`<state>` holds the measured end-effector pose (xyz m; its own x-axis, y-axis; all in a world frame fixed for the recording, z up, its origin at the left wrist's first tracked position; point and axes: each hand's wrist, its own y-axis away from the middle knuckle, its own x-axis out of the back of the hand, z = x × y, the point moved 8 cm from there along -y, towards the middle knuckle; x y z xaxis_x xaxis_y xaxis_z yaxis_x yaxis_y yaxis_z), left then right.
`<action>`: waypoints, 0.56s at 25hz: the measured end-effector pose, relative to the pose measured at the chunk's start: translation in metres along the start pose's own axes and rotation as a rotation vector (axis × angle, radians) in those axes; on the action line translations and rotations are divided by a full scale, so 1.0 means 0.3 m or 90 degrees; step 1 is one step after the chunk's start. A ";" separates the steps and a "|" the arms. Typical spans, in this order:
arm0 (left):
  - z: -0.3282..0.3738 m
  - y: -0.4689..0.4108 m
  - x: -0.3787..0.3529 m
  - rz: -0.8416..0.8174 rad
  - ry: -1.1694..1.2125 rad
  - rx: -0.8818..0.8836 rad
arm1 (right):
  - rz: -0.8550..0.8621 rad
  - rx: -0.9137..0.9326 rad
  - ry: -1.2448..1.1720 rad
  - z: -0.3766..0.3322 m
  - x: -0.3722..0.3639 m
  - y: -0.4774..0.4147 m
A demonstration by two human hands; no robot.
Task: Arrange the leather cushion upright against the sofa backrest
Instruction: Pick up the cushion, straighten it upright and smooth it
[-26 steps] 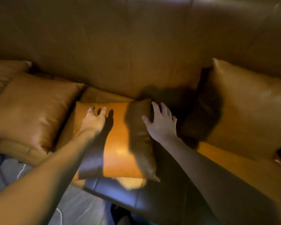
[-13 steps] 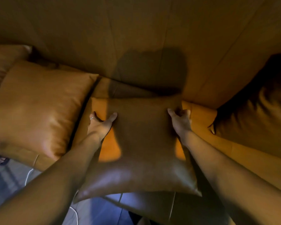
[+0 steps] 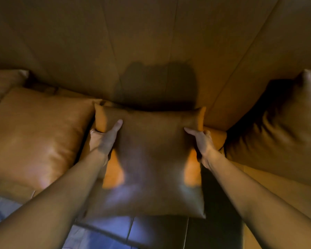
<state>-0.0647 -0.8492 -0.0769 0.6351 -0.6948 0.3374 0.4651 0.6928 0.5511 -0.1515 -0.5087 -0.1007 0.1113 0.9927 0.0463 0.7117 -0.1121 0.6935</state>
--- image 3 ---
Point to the person's left hand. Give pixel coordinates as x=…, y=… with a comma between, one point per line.
x=103, y=142

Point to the person's right hand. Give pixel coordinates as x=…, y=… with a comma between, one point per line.
x=206, y=147

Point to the person's left thumb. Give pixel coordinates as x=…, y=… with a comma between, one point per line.
x=115, y=127

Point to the person's right thumb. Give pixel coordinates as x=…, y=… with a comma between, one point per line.
x=192, y=132

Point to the small brown leather cushion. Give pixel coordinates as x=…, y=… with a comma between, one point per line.
x=153, y=158

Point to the person's right forearm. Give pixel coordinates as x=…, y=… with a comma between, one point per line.
x=261, y=204

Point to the person's left forearm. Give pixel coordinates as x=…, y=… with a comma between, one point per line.
x=49, y=204

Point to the large brown leather cushion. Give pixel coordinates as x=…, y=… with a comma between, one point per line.
x=280, y=137
x=2, y=82
x=38, y=137

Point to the brown leather sofa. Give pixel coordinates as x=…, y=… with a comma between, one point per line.
x=155, y=36

